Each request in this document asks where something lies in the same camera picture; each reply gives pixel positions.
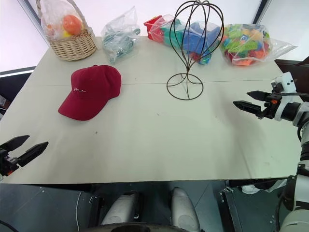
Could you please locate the dark red baseball cap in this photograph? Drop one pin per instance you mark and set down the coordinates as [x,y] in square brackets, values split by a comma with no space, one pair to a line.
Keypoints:
[91,91]

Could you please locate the woven wicker basket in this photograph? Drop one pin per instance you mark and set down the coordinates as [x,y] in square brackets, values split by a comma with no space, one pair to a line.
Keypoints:
[72,47]

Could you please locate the yellow toy fruit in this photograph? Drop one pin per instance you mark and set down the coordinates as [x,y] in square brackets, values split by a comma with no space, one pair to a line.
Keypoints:
[66,34]

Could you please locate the clear bag of mixed blocks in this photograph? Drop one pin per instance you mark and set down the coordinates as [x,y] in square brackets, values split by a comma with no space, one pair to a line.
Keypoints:
[246,46]

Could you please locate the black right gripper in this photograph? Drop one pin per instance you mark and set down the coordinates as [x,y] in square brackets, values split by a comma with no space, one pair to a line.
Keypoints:
[270,108]

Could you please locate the clear bag blue green blocks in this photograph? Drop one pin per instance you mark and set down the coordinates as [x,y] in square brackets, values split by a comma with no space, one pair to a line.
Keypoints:
[198,36]

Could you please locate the silver right robot leg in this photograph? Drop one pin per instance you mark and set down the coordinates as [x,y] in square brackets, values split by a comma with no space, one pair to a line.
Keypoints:
[183,207]

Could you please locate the white rounded object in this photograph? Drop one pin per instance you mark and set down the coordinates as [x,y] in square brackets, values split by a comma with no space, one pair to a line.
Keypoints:
[251,189]

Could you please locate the dark brown box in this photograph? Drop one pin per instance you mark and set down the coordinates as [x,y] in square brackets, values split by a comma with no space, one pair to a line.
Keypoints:
[289,65]

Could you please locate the silver left robot leg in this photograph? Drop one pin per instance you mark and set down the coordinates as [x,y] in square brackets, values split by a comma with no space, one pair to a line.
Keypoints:
[120,207]

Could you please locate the red plastic bin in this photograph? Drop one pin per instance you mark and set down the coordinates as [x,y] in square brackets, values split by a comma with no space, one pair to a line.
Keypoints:
[152,28]

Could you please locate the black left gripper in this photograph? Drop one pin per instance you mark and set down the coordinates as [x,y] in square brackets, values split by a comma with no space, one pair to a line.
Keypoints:
[6,163]

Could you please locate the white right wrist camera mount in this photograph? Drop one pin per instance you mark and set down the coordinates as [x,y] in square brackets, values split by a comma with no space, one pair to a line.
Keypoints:
[287,82]

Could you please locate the clear plastic bag of fruit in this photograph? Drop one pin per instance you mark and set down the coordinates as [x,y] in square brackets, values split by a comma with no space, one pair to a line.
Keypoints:
[51,14]

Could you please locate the silver robot leg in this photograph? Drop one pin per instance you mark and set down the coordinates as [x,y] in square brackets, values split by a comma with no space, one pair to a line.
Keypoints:
[120,207]
[183,207]

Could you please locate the orange toy fruit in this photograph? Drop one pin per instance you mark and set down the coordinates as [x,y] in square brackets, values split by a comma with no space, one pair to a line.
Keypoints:
[72,23]

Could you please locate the black table leg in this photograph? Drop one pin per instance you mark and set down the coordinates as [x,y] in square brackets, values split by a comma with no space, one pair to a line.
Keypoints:
[93,210]
[229,207]

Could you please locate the clear bag of teal items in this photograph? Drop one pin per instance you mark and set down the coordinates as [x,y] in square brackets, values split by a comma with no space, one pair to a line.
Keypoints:
[118,38]

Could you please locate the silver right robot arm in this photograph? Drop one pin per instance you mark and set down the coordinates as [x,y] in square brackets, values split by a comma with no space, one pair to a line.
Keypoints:
[301,112]

